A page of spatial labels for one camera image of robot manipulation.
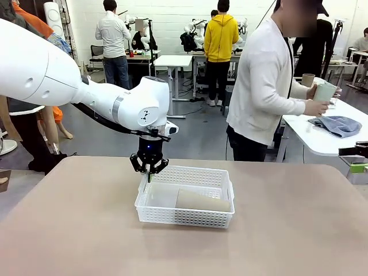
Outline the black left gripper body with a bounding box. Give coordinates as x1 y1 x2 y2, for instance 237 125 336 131
137 135 164 167

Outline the blue cloth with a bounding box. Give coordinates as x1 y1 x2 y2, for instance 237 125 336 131
308 115 363 139

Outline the white perforated plastic basket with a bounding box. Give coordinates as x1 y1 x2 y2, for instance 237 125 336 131
134 165 235 230

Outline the pale green cup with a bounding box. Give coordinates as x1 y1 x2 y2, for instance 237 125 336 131
312 82 337 104

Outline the person's right hand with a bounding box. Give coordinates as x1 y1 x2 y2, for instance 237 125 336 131
304 99 330 117

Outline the white rounded table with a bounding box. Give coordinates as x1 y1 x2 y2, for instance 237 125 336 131
281 97 368 185

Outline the white height-adjustable table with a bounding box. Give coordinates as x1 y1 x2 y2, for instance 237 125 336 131
154 54 193 119

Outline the black thin stand pole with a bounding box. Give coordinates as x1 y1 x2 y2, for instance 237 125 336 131
147 18 158 78

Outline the wooden desk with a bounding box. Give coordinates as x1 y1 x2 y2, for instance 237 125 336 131
125 50 162 70

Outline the grey desk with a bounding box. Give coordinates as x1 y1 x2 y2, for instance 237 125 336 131
191 51 242 98

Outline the seated person in grey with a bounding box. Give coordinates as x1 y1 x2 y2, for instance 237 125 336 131
353 27 368 53

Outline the figure in green puffer vest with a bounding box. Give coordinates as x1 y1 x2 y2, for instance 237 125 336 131
0 0 68 173

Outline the person in black outfit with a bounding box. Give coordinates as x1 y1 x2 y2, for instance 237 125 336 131
131 18 147 49

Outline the person in black hoodie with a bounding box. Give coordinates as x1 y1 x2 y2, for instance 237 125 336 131
293 0 334 78

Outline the black office chair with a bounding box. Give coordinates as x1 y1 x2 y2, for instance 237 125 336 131
89 44 105 71

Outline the black bag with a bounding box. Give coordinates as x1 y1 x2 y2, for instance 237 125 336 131
180 32 198 53

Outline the person in white sweater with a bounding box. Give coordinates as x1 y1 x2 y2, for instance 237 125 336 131
226 0 320 162

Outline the person in white shirt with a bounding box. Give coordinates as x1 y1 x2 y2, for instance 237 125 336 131
95 0 132 90

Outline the white round fan base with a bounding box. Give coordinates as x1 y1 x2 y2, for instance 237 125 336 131
0 137 18 156

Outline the person in yellow hoodie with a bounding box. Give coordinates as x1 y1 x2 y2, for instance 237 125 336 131
203 0 240 107

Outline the brown board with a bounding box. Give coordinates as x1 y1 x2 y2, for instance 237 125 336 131
0 169 12 193

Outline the mannequin in orange garment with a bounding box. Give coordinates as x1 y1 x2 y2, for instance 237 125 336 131
13 2 74 152

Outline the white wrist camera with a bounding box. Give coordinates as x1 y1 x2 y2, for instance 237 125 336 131
165 120 179 136

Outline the black camera tripod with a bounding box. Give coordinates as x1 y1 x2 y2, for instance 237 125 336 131
321 20 344 78

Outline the black hanging cable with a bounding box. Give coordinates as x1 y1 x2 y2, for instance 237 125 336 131
252 0 277 31

